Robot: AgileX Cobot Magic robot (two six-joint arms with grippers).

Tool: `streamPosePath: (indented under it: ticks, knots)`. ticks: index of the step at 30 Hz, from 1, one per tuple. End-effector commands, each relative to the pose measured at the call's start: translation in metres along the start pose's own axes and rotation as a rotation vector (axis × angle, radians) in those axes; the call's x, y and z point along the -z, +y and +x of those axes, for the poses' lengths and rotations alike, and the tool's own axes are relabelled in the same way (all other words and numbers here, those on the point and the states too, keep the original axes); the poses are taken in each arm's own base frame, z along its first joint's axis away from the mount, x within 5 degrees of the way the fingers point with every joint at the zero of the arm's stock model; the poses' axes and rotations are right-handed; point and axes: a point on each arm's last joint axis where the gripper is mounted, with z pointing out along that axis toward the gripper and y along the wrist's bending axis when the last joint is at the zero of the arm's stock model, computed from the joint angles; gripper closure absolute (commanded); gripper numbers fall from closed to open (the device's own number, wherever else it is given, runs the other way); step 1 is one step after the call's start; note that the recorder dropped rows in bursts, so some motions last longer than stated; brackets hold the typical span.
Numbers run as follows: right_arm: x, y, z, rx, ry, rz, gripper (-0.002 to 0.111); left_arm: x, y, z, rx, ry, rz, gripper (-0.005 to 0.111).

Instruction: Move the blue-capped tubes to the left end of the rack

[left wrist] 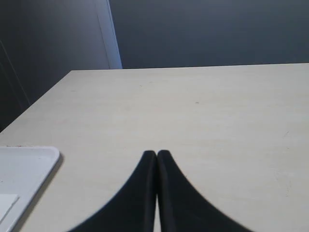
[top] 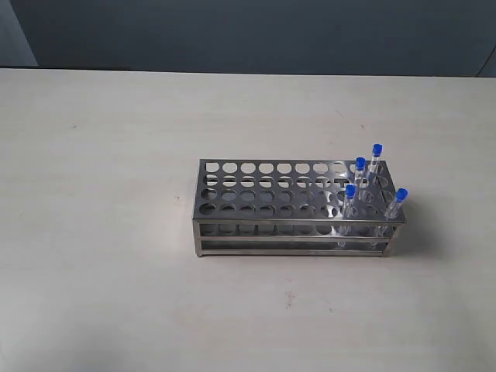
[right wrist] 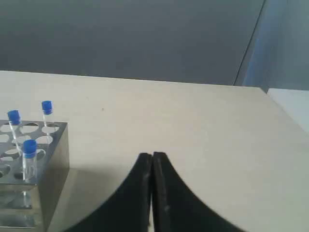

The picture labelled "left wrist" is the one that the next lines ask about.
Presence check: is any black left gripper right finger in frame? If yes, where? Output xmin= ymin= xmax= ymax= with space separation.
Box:
xmin=157 ymin=150 xmax=250 ymax=232

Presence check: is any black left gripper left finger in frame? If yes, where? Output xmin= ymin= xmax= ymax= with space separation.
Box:
xmin=71 ymin=150 xmax=156 ymax=232

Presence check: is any white plastic tray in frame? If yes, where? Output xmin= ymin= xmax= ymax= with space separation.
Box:
xmin=0 ymin=146 xmax=60 ymax=232

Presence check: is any white paper sheet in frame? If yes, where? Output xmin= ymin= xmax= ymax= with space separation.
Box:
xmin=0 ymin=194 xmax=19 ymax=221

